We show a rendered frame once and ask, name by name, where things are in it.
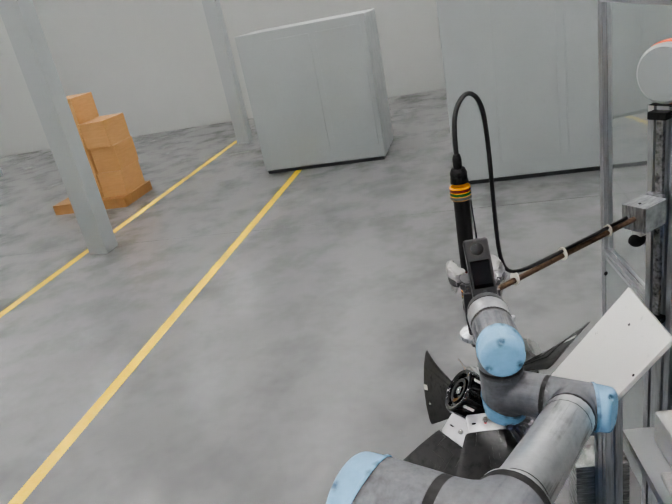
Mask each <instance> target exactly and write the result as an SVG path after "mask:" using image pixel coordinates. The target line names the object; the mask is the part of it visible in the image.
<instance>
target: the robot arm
mask: <svg viewBox="0 0 672 504"><path fill-rule="evenodd" d="M463 249H464V255H465V260H466V265H467V271H468V273H465V270H464V269H463V268H459V267H458V266H457V264H455V263H454V262H453V260H450V261H448V262H447V263H446V272H447V275H448V280H449V283H450V284H451V287H452V290H453V291H454V292H455V293H457V291H458V287H459V288H460V289H461V290H462V291H463V299H462V304H463V311H464V314H465V318H466V322H469V325H470V329H471V332H472V335H473V339H474V342H475V347H476V355H477V363H478V368H479V376H480V384H481V398H482V401H483V406H484V409H485V413H486V415H487V417H488V418H489V419H490V420H491V421H492V422H494V423H496V424H499V425H503V426H507V425H509V424H512V425H516V424H519V423H521V422H522V421H523V420H524V419H525V418H526V416H528V417H532V418H536V420H535V421H534V422H533V424H532V425H531V426H530V428H529V429H528V430H527V432H526V433H525V435H524V436H523V437H522V439H521V440H520V441H519V443H518V444H517V445H516V447H515V448H514V449H513V451H512V452H511V454H510V455H509V456H508V458H507V459H506V460H505V462H504V463H503V464H502V466H501V467H500V468H497V469H493V470H491V471H489V472H487V473H486V474H485V475H484V476H483V477H482V478H481V479H480V480H471V479H465V478H461V477H457V476H453V475H450V474H447V473H444V472H440V471H437V470H433V469H430V468H427V467H423V466H420V465H416V464H413V463H410V462H406V461H403V460H399V459H396V458H393V457H392V456H391V455H388V454H386V455H381V454H377V453H373V452H361V453H358V454H356V455H355V456H353V457H352V458H351V459H349V460H348V461H347V462H346V464H345V465H344V466H343V467H342V469H341V470H340V472H339V473H338V475H337V477H336V478H335V480H334V482H333V485H332V487H331V489H330V492H329V495H328V498H327V502H326V504H554V503H555V501H556V499H557V497H558V495H559V493H560V491H561V490H562V488H563V486H564V484H565V482H566V480H567V478H568V476H569V475H570V473H571V471H572V469H573V467H574V465H575V463H576V461H577V460H578V458H579V456H580V454H581V452H582V450H583V448H584V446H585V445H586V443H587V441H588V439H589V437H590V435H591V433H592V431H594V432H596V433H598V432H602V433H610V432H612V431H613V429H614V427H615V424H616V419H617V413H618V395H617V392H616V390H615V389H614V388H613V387H610V386H606V385H601V384H596V383H595V382H586V381H580V380H574V379H568V378H563V377H557V376H551V375H546V374H540V373H534V372H529V371H524V368H523V364H524V362H525V360H526V352H525V345H524V342H523V339H522V337H521V335H520V334H519V332H518V330H517V328H516V325H515V323H514V320H515V315H511V314H510V311H509V309H508V307H507V305H506V303H505V302H504V300H503V299H502V298H501V294H500V288H498V286H499V285H500V282H502V281H503V280H504V279H505V276H506V274H505V267H504V265H503V263H502V262H501V260H500V259H499V258H498V257H496V256H495V255H490V250H489V244H488V239H487V238H486V237H483V238H477V239H471V240H465V241H464V242H463Z"/></svg>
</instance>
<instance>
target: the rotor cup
mask: <svg viewBox="0 0 672 504"><path fill-rule="evenodd" d="M474 379H476V380H478V381H480V376H479V374H477V373H475V372H473V371H471V370H468V369H464V370H462V371H460V372H459V373H458V374H457V375H456V376H455V377H454V378H453V380H452V382H451V383H450V385H449V387H448V390H447V393H446V398H445V406H446V408H447V410H448V411H449V412H451V413H453V414H455V415H457V416H459V417H461V418H463V419H465V420H466V416H467V415H471V414H480V413H485V409H484V406H483V401H482V398H481V384H479V383H477V382H475V381H474ZM460 386H461V391H460V393H459V394H457V393H456V391H457V388H458V387H460ZM464 405H466V406H468V407H470V408H472V409H474V411H473V412H472V411H470V410H468V409H466V408H464V407H463V406H464Z"/></svg>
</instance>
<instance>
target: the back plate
mask: <svg viewBox="0 0 672 504"><path fill-rule="evenodd" d="M671 346H672V336H671V334H670V333H669V332H668V331H667V330H666V329H665V327H664V326H663V325H662V324H661V323H660V322H659V320H658V319H657V318H656V317H655V316H654V315H653V313H652V312H651V311H650V310H649V309H648V308H647V306H646V305H645V304H644V303H643V302H642V300H641V299H640V298H639V297H638V296H637V295H636V293H635V292H634V291H633V290H632V289H631V288H628V289H627V290H626V291H625V292H624V293H623V294H622V295H621V297H620V298H619V299H618V300H617V301H616V302H615V303H614V304H613V306H612V307H611V308H610V309H609V310H608V311H607V312H606V314H605V315H604V316H603V317H602V318H601V319H600V320H599V321H598V323H597V324H596V325H595V326H594V327H593V328H592V329H591V331H590V332H589V333H588V334H587V335H586V336H585V337H584V338H583V340H582V341H581V342H580V343H579V344H578V345H577V346H576V348H575V349H574V350H573V351H572V352H571V353H570V354H569V355H568V357H567V358H566V359H565V360H564V361H563V362H562V363H561V365H560V366H559V367H558V368H557V369H556V370H555V371H554V372H553V374H552V375H551V376H557V377H563V378H568V379H574V380H580V381H586V382H595V383H596V384H601V385H606V386H610V387H613V388H614V389H615V390H616V392H617V395H618V401H619V400H620V399H621V398H622V397H623V396H624V395H625V394H626V393H627V391H628V390H629V389H630V388H631V387H632V386H633V385H634V384H635V383H636V382H637V381H638V380H639V379H640V378H641V377H642V376H643V375H644V374H645V373H646V372H647V371H648V370H649V369H650V368H651V367H652V366H653V364H654V363H655V362H656V361H657V360H658V359H659V358H660V357H661V356H662V355H663V354H664V353H665V352H666V351H667V350H668V349H669V348H670V347H671Z"/></svg>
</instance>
